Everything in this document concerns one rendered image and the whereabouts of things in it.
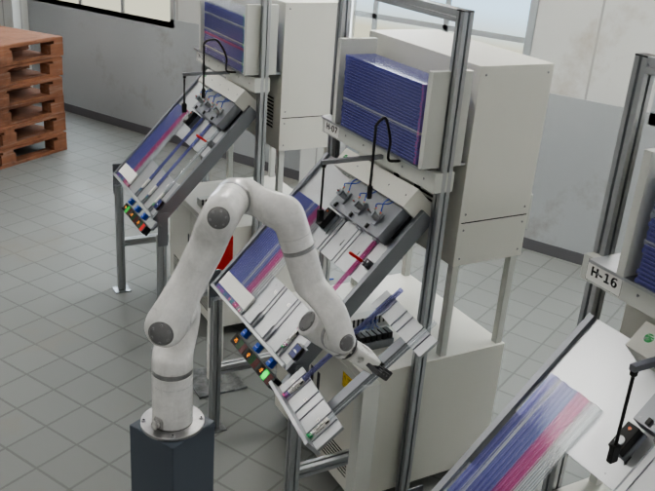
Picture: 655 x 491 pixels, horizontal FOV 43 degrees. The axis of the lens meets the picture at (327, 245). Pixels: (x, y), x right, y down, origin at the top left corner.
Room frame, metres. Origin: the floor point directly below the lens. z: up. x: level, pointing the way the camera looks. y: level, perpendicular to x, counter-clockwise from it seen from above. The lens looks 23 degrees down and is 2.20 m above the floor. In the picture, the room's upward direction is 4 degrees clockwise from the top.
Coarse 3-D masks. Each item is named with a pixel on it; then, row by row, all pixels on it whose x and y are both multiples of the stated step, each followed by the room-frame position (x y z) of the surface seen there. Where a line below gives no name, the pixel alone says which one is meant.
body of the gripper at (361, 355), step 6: (360, 342) 2.10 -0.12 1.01; (354, 348) 2.02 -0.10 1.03; (360, 348) 2.03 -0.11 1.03; (366, 348) 2.09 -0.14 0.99; (354, 354) 2.01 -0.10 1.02; (360, 354) 2.02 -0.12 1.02; (366, 354) 2.03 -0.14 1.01; (372, 354) 2.06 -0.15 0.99; (354, 360) 2.01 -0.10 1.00; (360, 360) 2.02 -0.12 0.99; (366, 360) 2.02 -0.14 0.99; (372, 360) 2.03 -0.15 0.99; (378, 360) 2.04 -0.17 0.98; (360, 366) 2.02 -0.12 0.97; (366, 366) 2.03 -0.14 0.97
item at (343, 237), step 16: (320, 176) 3.14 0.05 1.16; (336, 176) 3.07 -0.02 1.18; (304, 192) 3.11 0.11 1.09; (320, 192) 3.06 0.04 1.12; (336, 224) 2.84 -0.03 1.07; (352, 224) 2.79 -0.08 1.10; (320, 240) 2.83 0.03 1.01; (336, 240) 2.77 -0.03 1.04; (352, 240) 2.73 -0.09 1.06; (368, 240) 2.68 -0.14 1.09; (336, 256) 2.70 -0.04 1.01; (352, 256) 2.66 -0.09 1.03; (368, 256) 2.61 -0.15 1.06; (352, 272) 2.59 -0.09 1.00
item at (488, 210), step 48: (384, 48) 3.20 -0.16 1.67; (432, 48) 2.98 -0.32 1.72; (480, 48) 3.06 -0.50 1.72; (480, 96) 2.70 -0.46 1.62; (528, 96) 2.81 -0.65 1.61; (480, 144) 2.72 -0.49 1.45; (528, 144) 2.83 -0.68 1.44; (480, 192) 2.74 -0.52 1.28; (528, 192) 2.85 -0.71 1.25; (480, 240) 2.75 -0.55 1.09
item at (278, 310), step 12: (276, 288) 2.75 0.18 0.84; (264, 300) 2.73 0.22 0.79; (276, 300) 2.70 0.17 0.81; (288, 300) 2.66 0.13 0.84; (252, 312) 2.72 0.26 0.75; (264, 312) 2.68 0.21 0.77; (276, 312) 2.65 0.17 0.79; (288, 312) 2.61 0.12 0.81; (300, 312) 2.58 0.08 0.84; (252, 324) 2.66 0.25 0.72; (264, 324) 2.63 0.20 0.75; (276, 324) 2.59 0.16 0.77; (288, 324) 2.56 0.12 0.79; (264, 336) 2.57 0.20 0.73; (276, 336) 2.55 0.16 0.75; (288, 336) 2.51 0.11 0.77; (300, 336) 2.48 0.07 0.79; (276, 348) 2.50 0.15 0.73; (288, 348) 2.47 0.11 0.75; (288, 360) 2.42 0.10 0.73
